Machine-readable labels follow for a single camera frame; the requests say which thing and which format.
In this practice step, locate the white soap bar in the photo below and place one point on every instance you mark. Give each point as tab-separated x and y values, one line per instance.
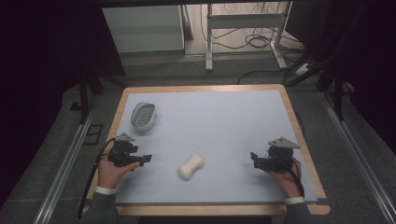
190	166

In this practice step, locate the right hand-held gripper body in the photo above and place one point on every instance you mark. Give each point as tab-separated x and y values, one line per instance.
278	155

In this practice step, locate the grey cabinet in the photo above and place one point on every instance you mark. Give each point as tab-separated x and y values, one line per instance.
144	29

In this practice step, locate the light blue table mat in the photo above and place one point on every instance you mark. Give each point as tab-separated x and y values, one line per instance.
214	146

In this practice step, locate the white power strip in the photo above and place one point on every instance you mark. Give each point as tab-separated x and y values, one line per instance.
302	69

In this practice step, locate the person's left hand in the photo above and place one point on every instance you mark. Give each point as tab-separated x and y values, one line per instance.
112	172

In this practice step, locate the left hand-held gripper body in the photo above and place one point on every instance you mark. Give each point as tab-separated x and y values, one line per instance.
122	152

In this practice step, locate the white metal stand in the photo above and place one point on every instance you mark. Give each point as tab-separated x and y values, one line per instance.
246	28

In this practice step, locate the person's right hand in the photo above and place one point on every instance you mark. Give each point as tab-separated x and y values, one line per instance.
288	180

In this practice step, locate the white soap dish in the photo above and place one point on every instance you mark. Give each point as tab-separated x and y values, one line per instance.
143	115

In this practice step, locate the black tripod stand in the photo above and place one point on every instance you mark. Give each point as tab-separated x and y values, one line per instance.
330	71
90	84

